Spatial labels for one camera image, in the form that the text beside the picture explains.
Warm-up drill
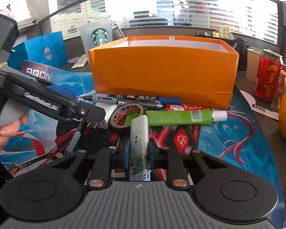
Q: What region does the brown paper cup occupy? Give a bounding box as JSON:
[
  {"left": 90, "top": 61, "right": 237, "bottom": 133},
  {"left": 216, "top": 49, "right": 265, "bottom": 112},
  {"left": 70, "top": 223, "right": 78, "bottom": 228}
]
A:
[{"left": 246, "top": 48, "right": 262, "bottom": 83}]

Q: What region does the red drink can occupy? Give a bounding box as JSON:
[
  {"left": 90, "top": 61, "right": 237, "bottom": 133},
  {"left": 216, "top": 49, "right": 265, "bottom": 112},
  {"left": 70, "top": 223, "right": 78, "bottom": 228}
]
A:
[{"left": 254, "top": 49, "right": 283, "bottom": 102}]

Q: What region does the black mesh desk organizer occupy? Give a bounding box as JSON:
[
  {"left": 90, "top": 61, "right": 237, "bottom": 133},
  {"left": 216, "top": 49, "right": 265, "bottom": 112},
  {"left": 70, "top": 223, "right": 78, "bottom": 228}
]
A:
[{"left": 195, "top": 31, "right": 249, "bottom": 71}]

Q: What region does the blue capped black marker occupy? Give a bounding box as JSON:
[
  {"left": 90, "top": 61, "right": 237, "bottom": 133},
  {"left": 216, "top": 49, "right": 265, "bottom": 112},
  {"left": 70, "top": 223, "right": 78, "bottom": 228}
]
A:
[{"left": 107, "top": 95, "right": 181, "bottom": 105}]

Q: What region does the yellow building block plate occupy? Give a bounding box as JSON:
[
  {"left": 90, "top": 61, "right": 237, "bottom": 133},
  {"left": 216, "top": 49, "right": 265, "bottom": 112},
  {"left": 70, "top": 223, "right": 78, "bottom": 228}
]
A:
[{"left": 213, "top": 26, "right": 234, "bottom": 40}]

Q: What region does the white green remote control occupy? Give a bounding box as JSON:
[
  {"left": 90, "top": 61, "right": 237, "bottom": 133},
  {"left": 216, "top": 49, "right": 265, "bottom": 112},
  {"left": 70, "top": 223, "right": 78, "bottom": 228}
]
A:
[{"left": 129, "top": 115, "right": 151, "bottom": 182}]

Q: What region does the colourful AGON desk mat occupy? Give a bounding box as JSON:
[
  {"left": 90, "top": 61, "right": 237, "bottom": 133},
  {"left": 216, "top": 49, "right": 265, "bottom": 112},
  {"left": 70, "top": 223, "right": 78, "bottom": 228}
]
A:
[{"left": 0, "top": 59, "right": 286, "bottom": 229}]

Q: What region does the brown tape roll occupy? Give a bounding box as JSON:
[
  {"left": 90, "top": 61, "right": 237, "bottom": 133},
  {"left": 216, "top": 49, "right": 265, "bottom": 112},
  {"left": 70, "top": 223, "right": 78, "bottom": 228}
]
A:
[{"left": 109, "top": 103, "right": 145, "bottom": 129}]

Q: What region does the black tilted booklet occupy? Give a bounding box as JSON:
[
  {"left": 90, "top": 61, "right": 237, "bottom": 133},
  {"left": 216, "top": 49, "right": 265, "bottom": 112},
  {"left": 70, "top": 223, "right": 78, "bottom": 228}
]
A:
[{"left": 112, "top": 23, "right": 125, "bottom": 39}]

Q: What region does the person's left hand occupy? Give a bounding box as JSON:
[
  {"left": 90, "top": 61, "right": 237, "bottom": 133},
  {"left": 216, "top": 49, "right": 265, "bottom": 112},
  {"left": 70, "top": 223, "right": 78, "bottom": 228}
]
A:
[{"left": 0, "top": 113, "right": 28, "bottom": 151}]

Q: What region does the blue paper bag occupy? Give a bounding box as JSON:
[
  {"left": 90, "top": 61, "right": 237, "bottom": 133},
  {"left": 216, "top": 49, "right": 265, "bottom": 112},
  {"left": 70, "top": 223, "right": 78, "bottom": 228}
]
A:
[{"left": 7, "top": 31, "right": 67, "bottom": 70}]

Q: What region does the grey pen on mat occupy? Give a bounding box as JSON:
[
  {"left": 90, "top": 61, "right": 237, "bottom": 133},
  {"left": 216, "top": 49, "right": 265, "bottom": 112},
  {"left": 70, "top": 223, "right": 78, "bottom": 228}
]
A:
[{"left": 64, "top": 119, "right": 86, "bottom": 156}]

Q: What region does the Starbucks plastic cup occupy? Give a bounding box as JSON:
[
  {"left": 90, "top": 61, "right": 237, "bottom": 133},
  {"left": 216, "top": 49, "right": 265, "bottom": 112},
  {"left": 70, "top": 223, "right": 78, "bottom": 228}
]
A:
[{"left": 78, "top": 20, "right": 112, "bottom": 62}]

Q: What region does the black grey marker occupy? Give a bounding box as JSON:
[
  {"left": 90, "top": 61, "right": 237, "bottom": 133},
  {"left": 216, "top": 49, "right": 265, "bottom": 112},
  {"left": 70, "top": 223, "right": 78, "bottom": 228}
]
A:
[{"left": 80, "top": 95, "right": 164, "bottom": 110}]

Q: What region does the green tube white cap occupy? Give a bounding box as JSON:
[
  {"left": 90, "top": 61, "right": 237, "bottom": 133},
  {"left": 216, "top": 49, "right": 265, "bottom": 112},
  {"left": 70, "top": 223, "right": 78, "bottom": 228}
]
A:
[{"left": 124, "top": 108, "right": 228, "bottom": 127}]

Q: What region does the beige sachet packet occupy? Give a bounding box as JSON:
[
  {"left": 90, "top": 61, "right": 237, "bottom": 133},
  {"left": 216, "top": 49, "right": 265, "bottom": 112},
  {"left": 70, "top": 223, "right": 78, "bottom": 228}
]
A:
[{"left": 71, "top": 54, "right": 88, "bottom": 69}]

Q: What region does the red playing card box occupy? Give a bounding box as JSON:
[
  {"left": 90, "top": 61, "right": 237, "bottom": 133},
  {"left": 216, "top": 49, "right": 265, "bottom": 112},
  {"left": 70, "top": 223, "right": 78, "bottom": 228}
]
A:
[{"left": 166, "top": 104, "right": 210, "bottom": 111}]

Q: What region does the orange cardboard box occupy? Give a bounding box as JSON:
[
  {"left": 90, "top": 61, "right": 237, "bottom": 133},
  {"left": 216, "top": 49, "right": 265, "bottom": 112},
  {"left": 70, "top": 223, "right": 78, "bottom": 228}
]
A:
[{"left": 89, "top": 35, "right": 239, "bottom": 109}]

